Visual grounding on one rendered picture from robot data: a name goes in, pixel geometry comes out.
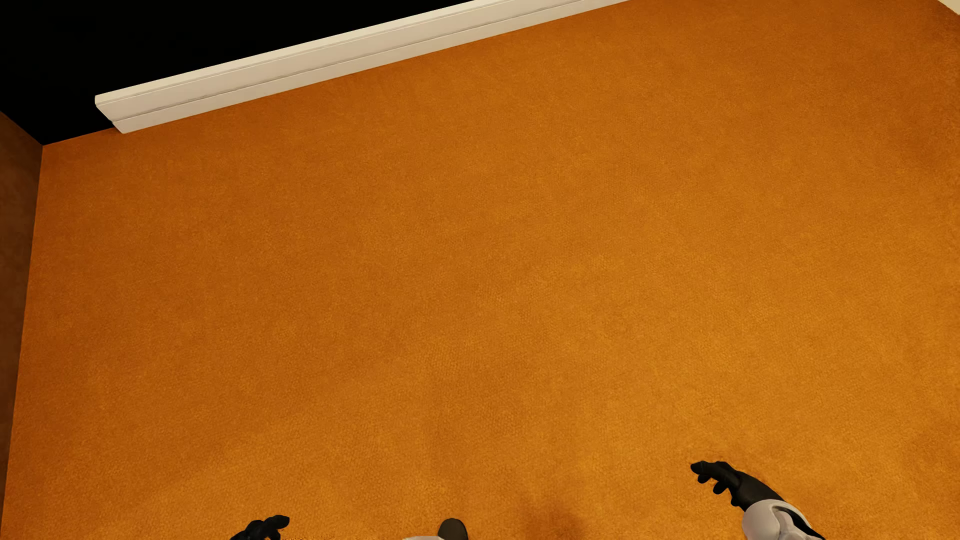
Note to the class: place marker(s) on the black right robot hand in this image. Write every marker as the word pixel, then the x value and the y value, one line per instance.
pixel 733 480

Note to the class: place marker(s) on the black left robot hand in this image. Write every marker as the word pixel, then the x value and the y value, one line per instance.
pixel 264 528

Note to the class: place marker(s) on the black robot foot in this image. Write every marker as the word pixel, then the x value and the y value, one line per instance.
pixel 452 529

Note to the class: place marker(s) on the white baseboard trim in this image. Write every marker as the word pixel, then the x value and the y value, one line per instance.
pixel 352 54

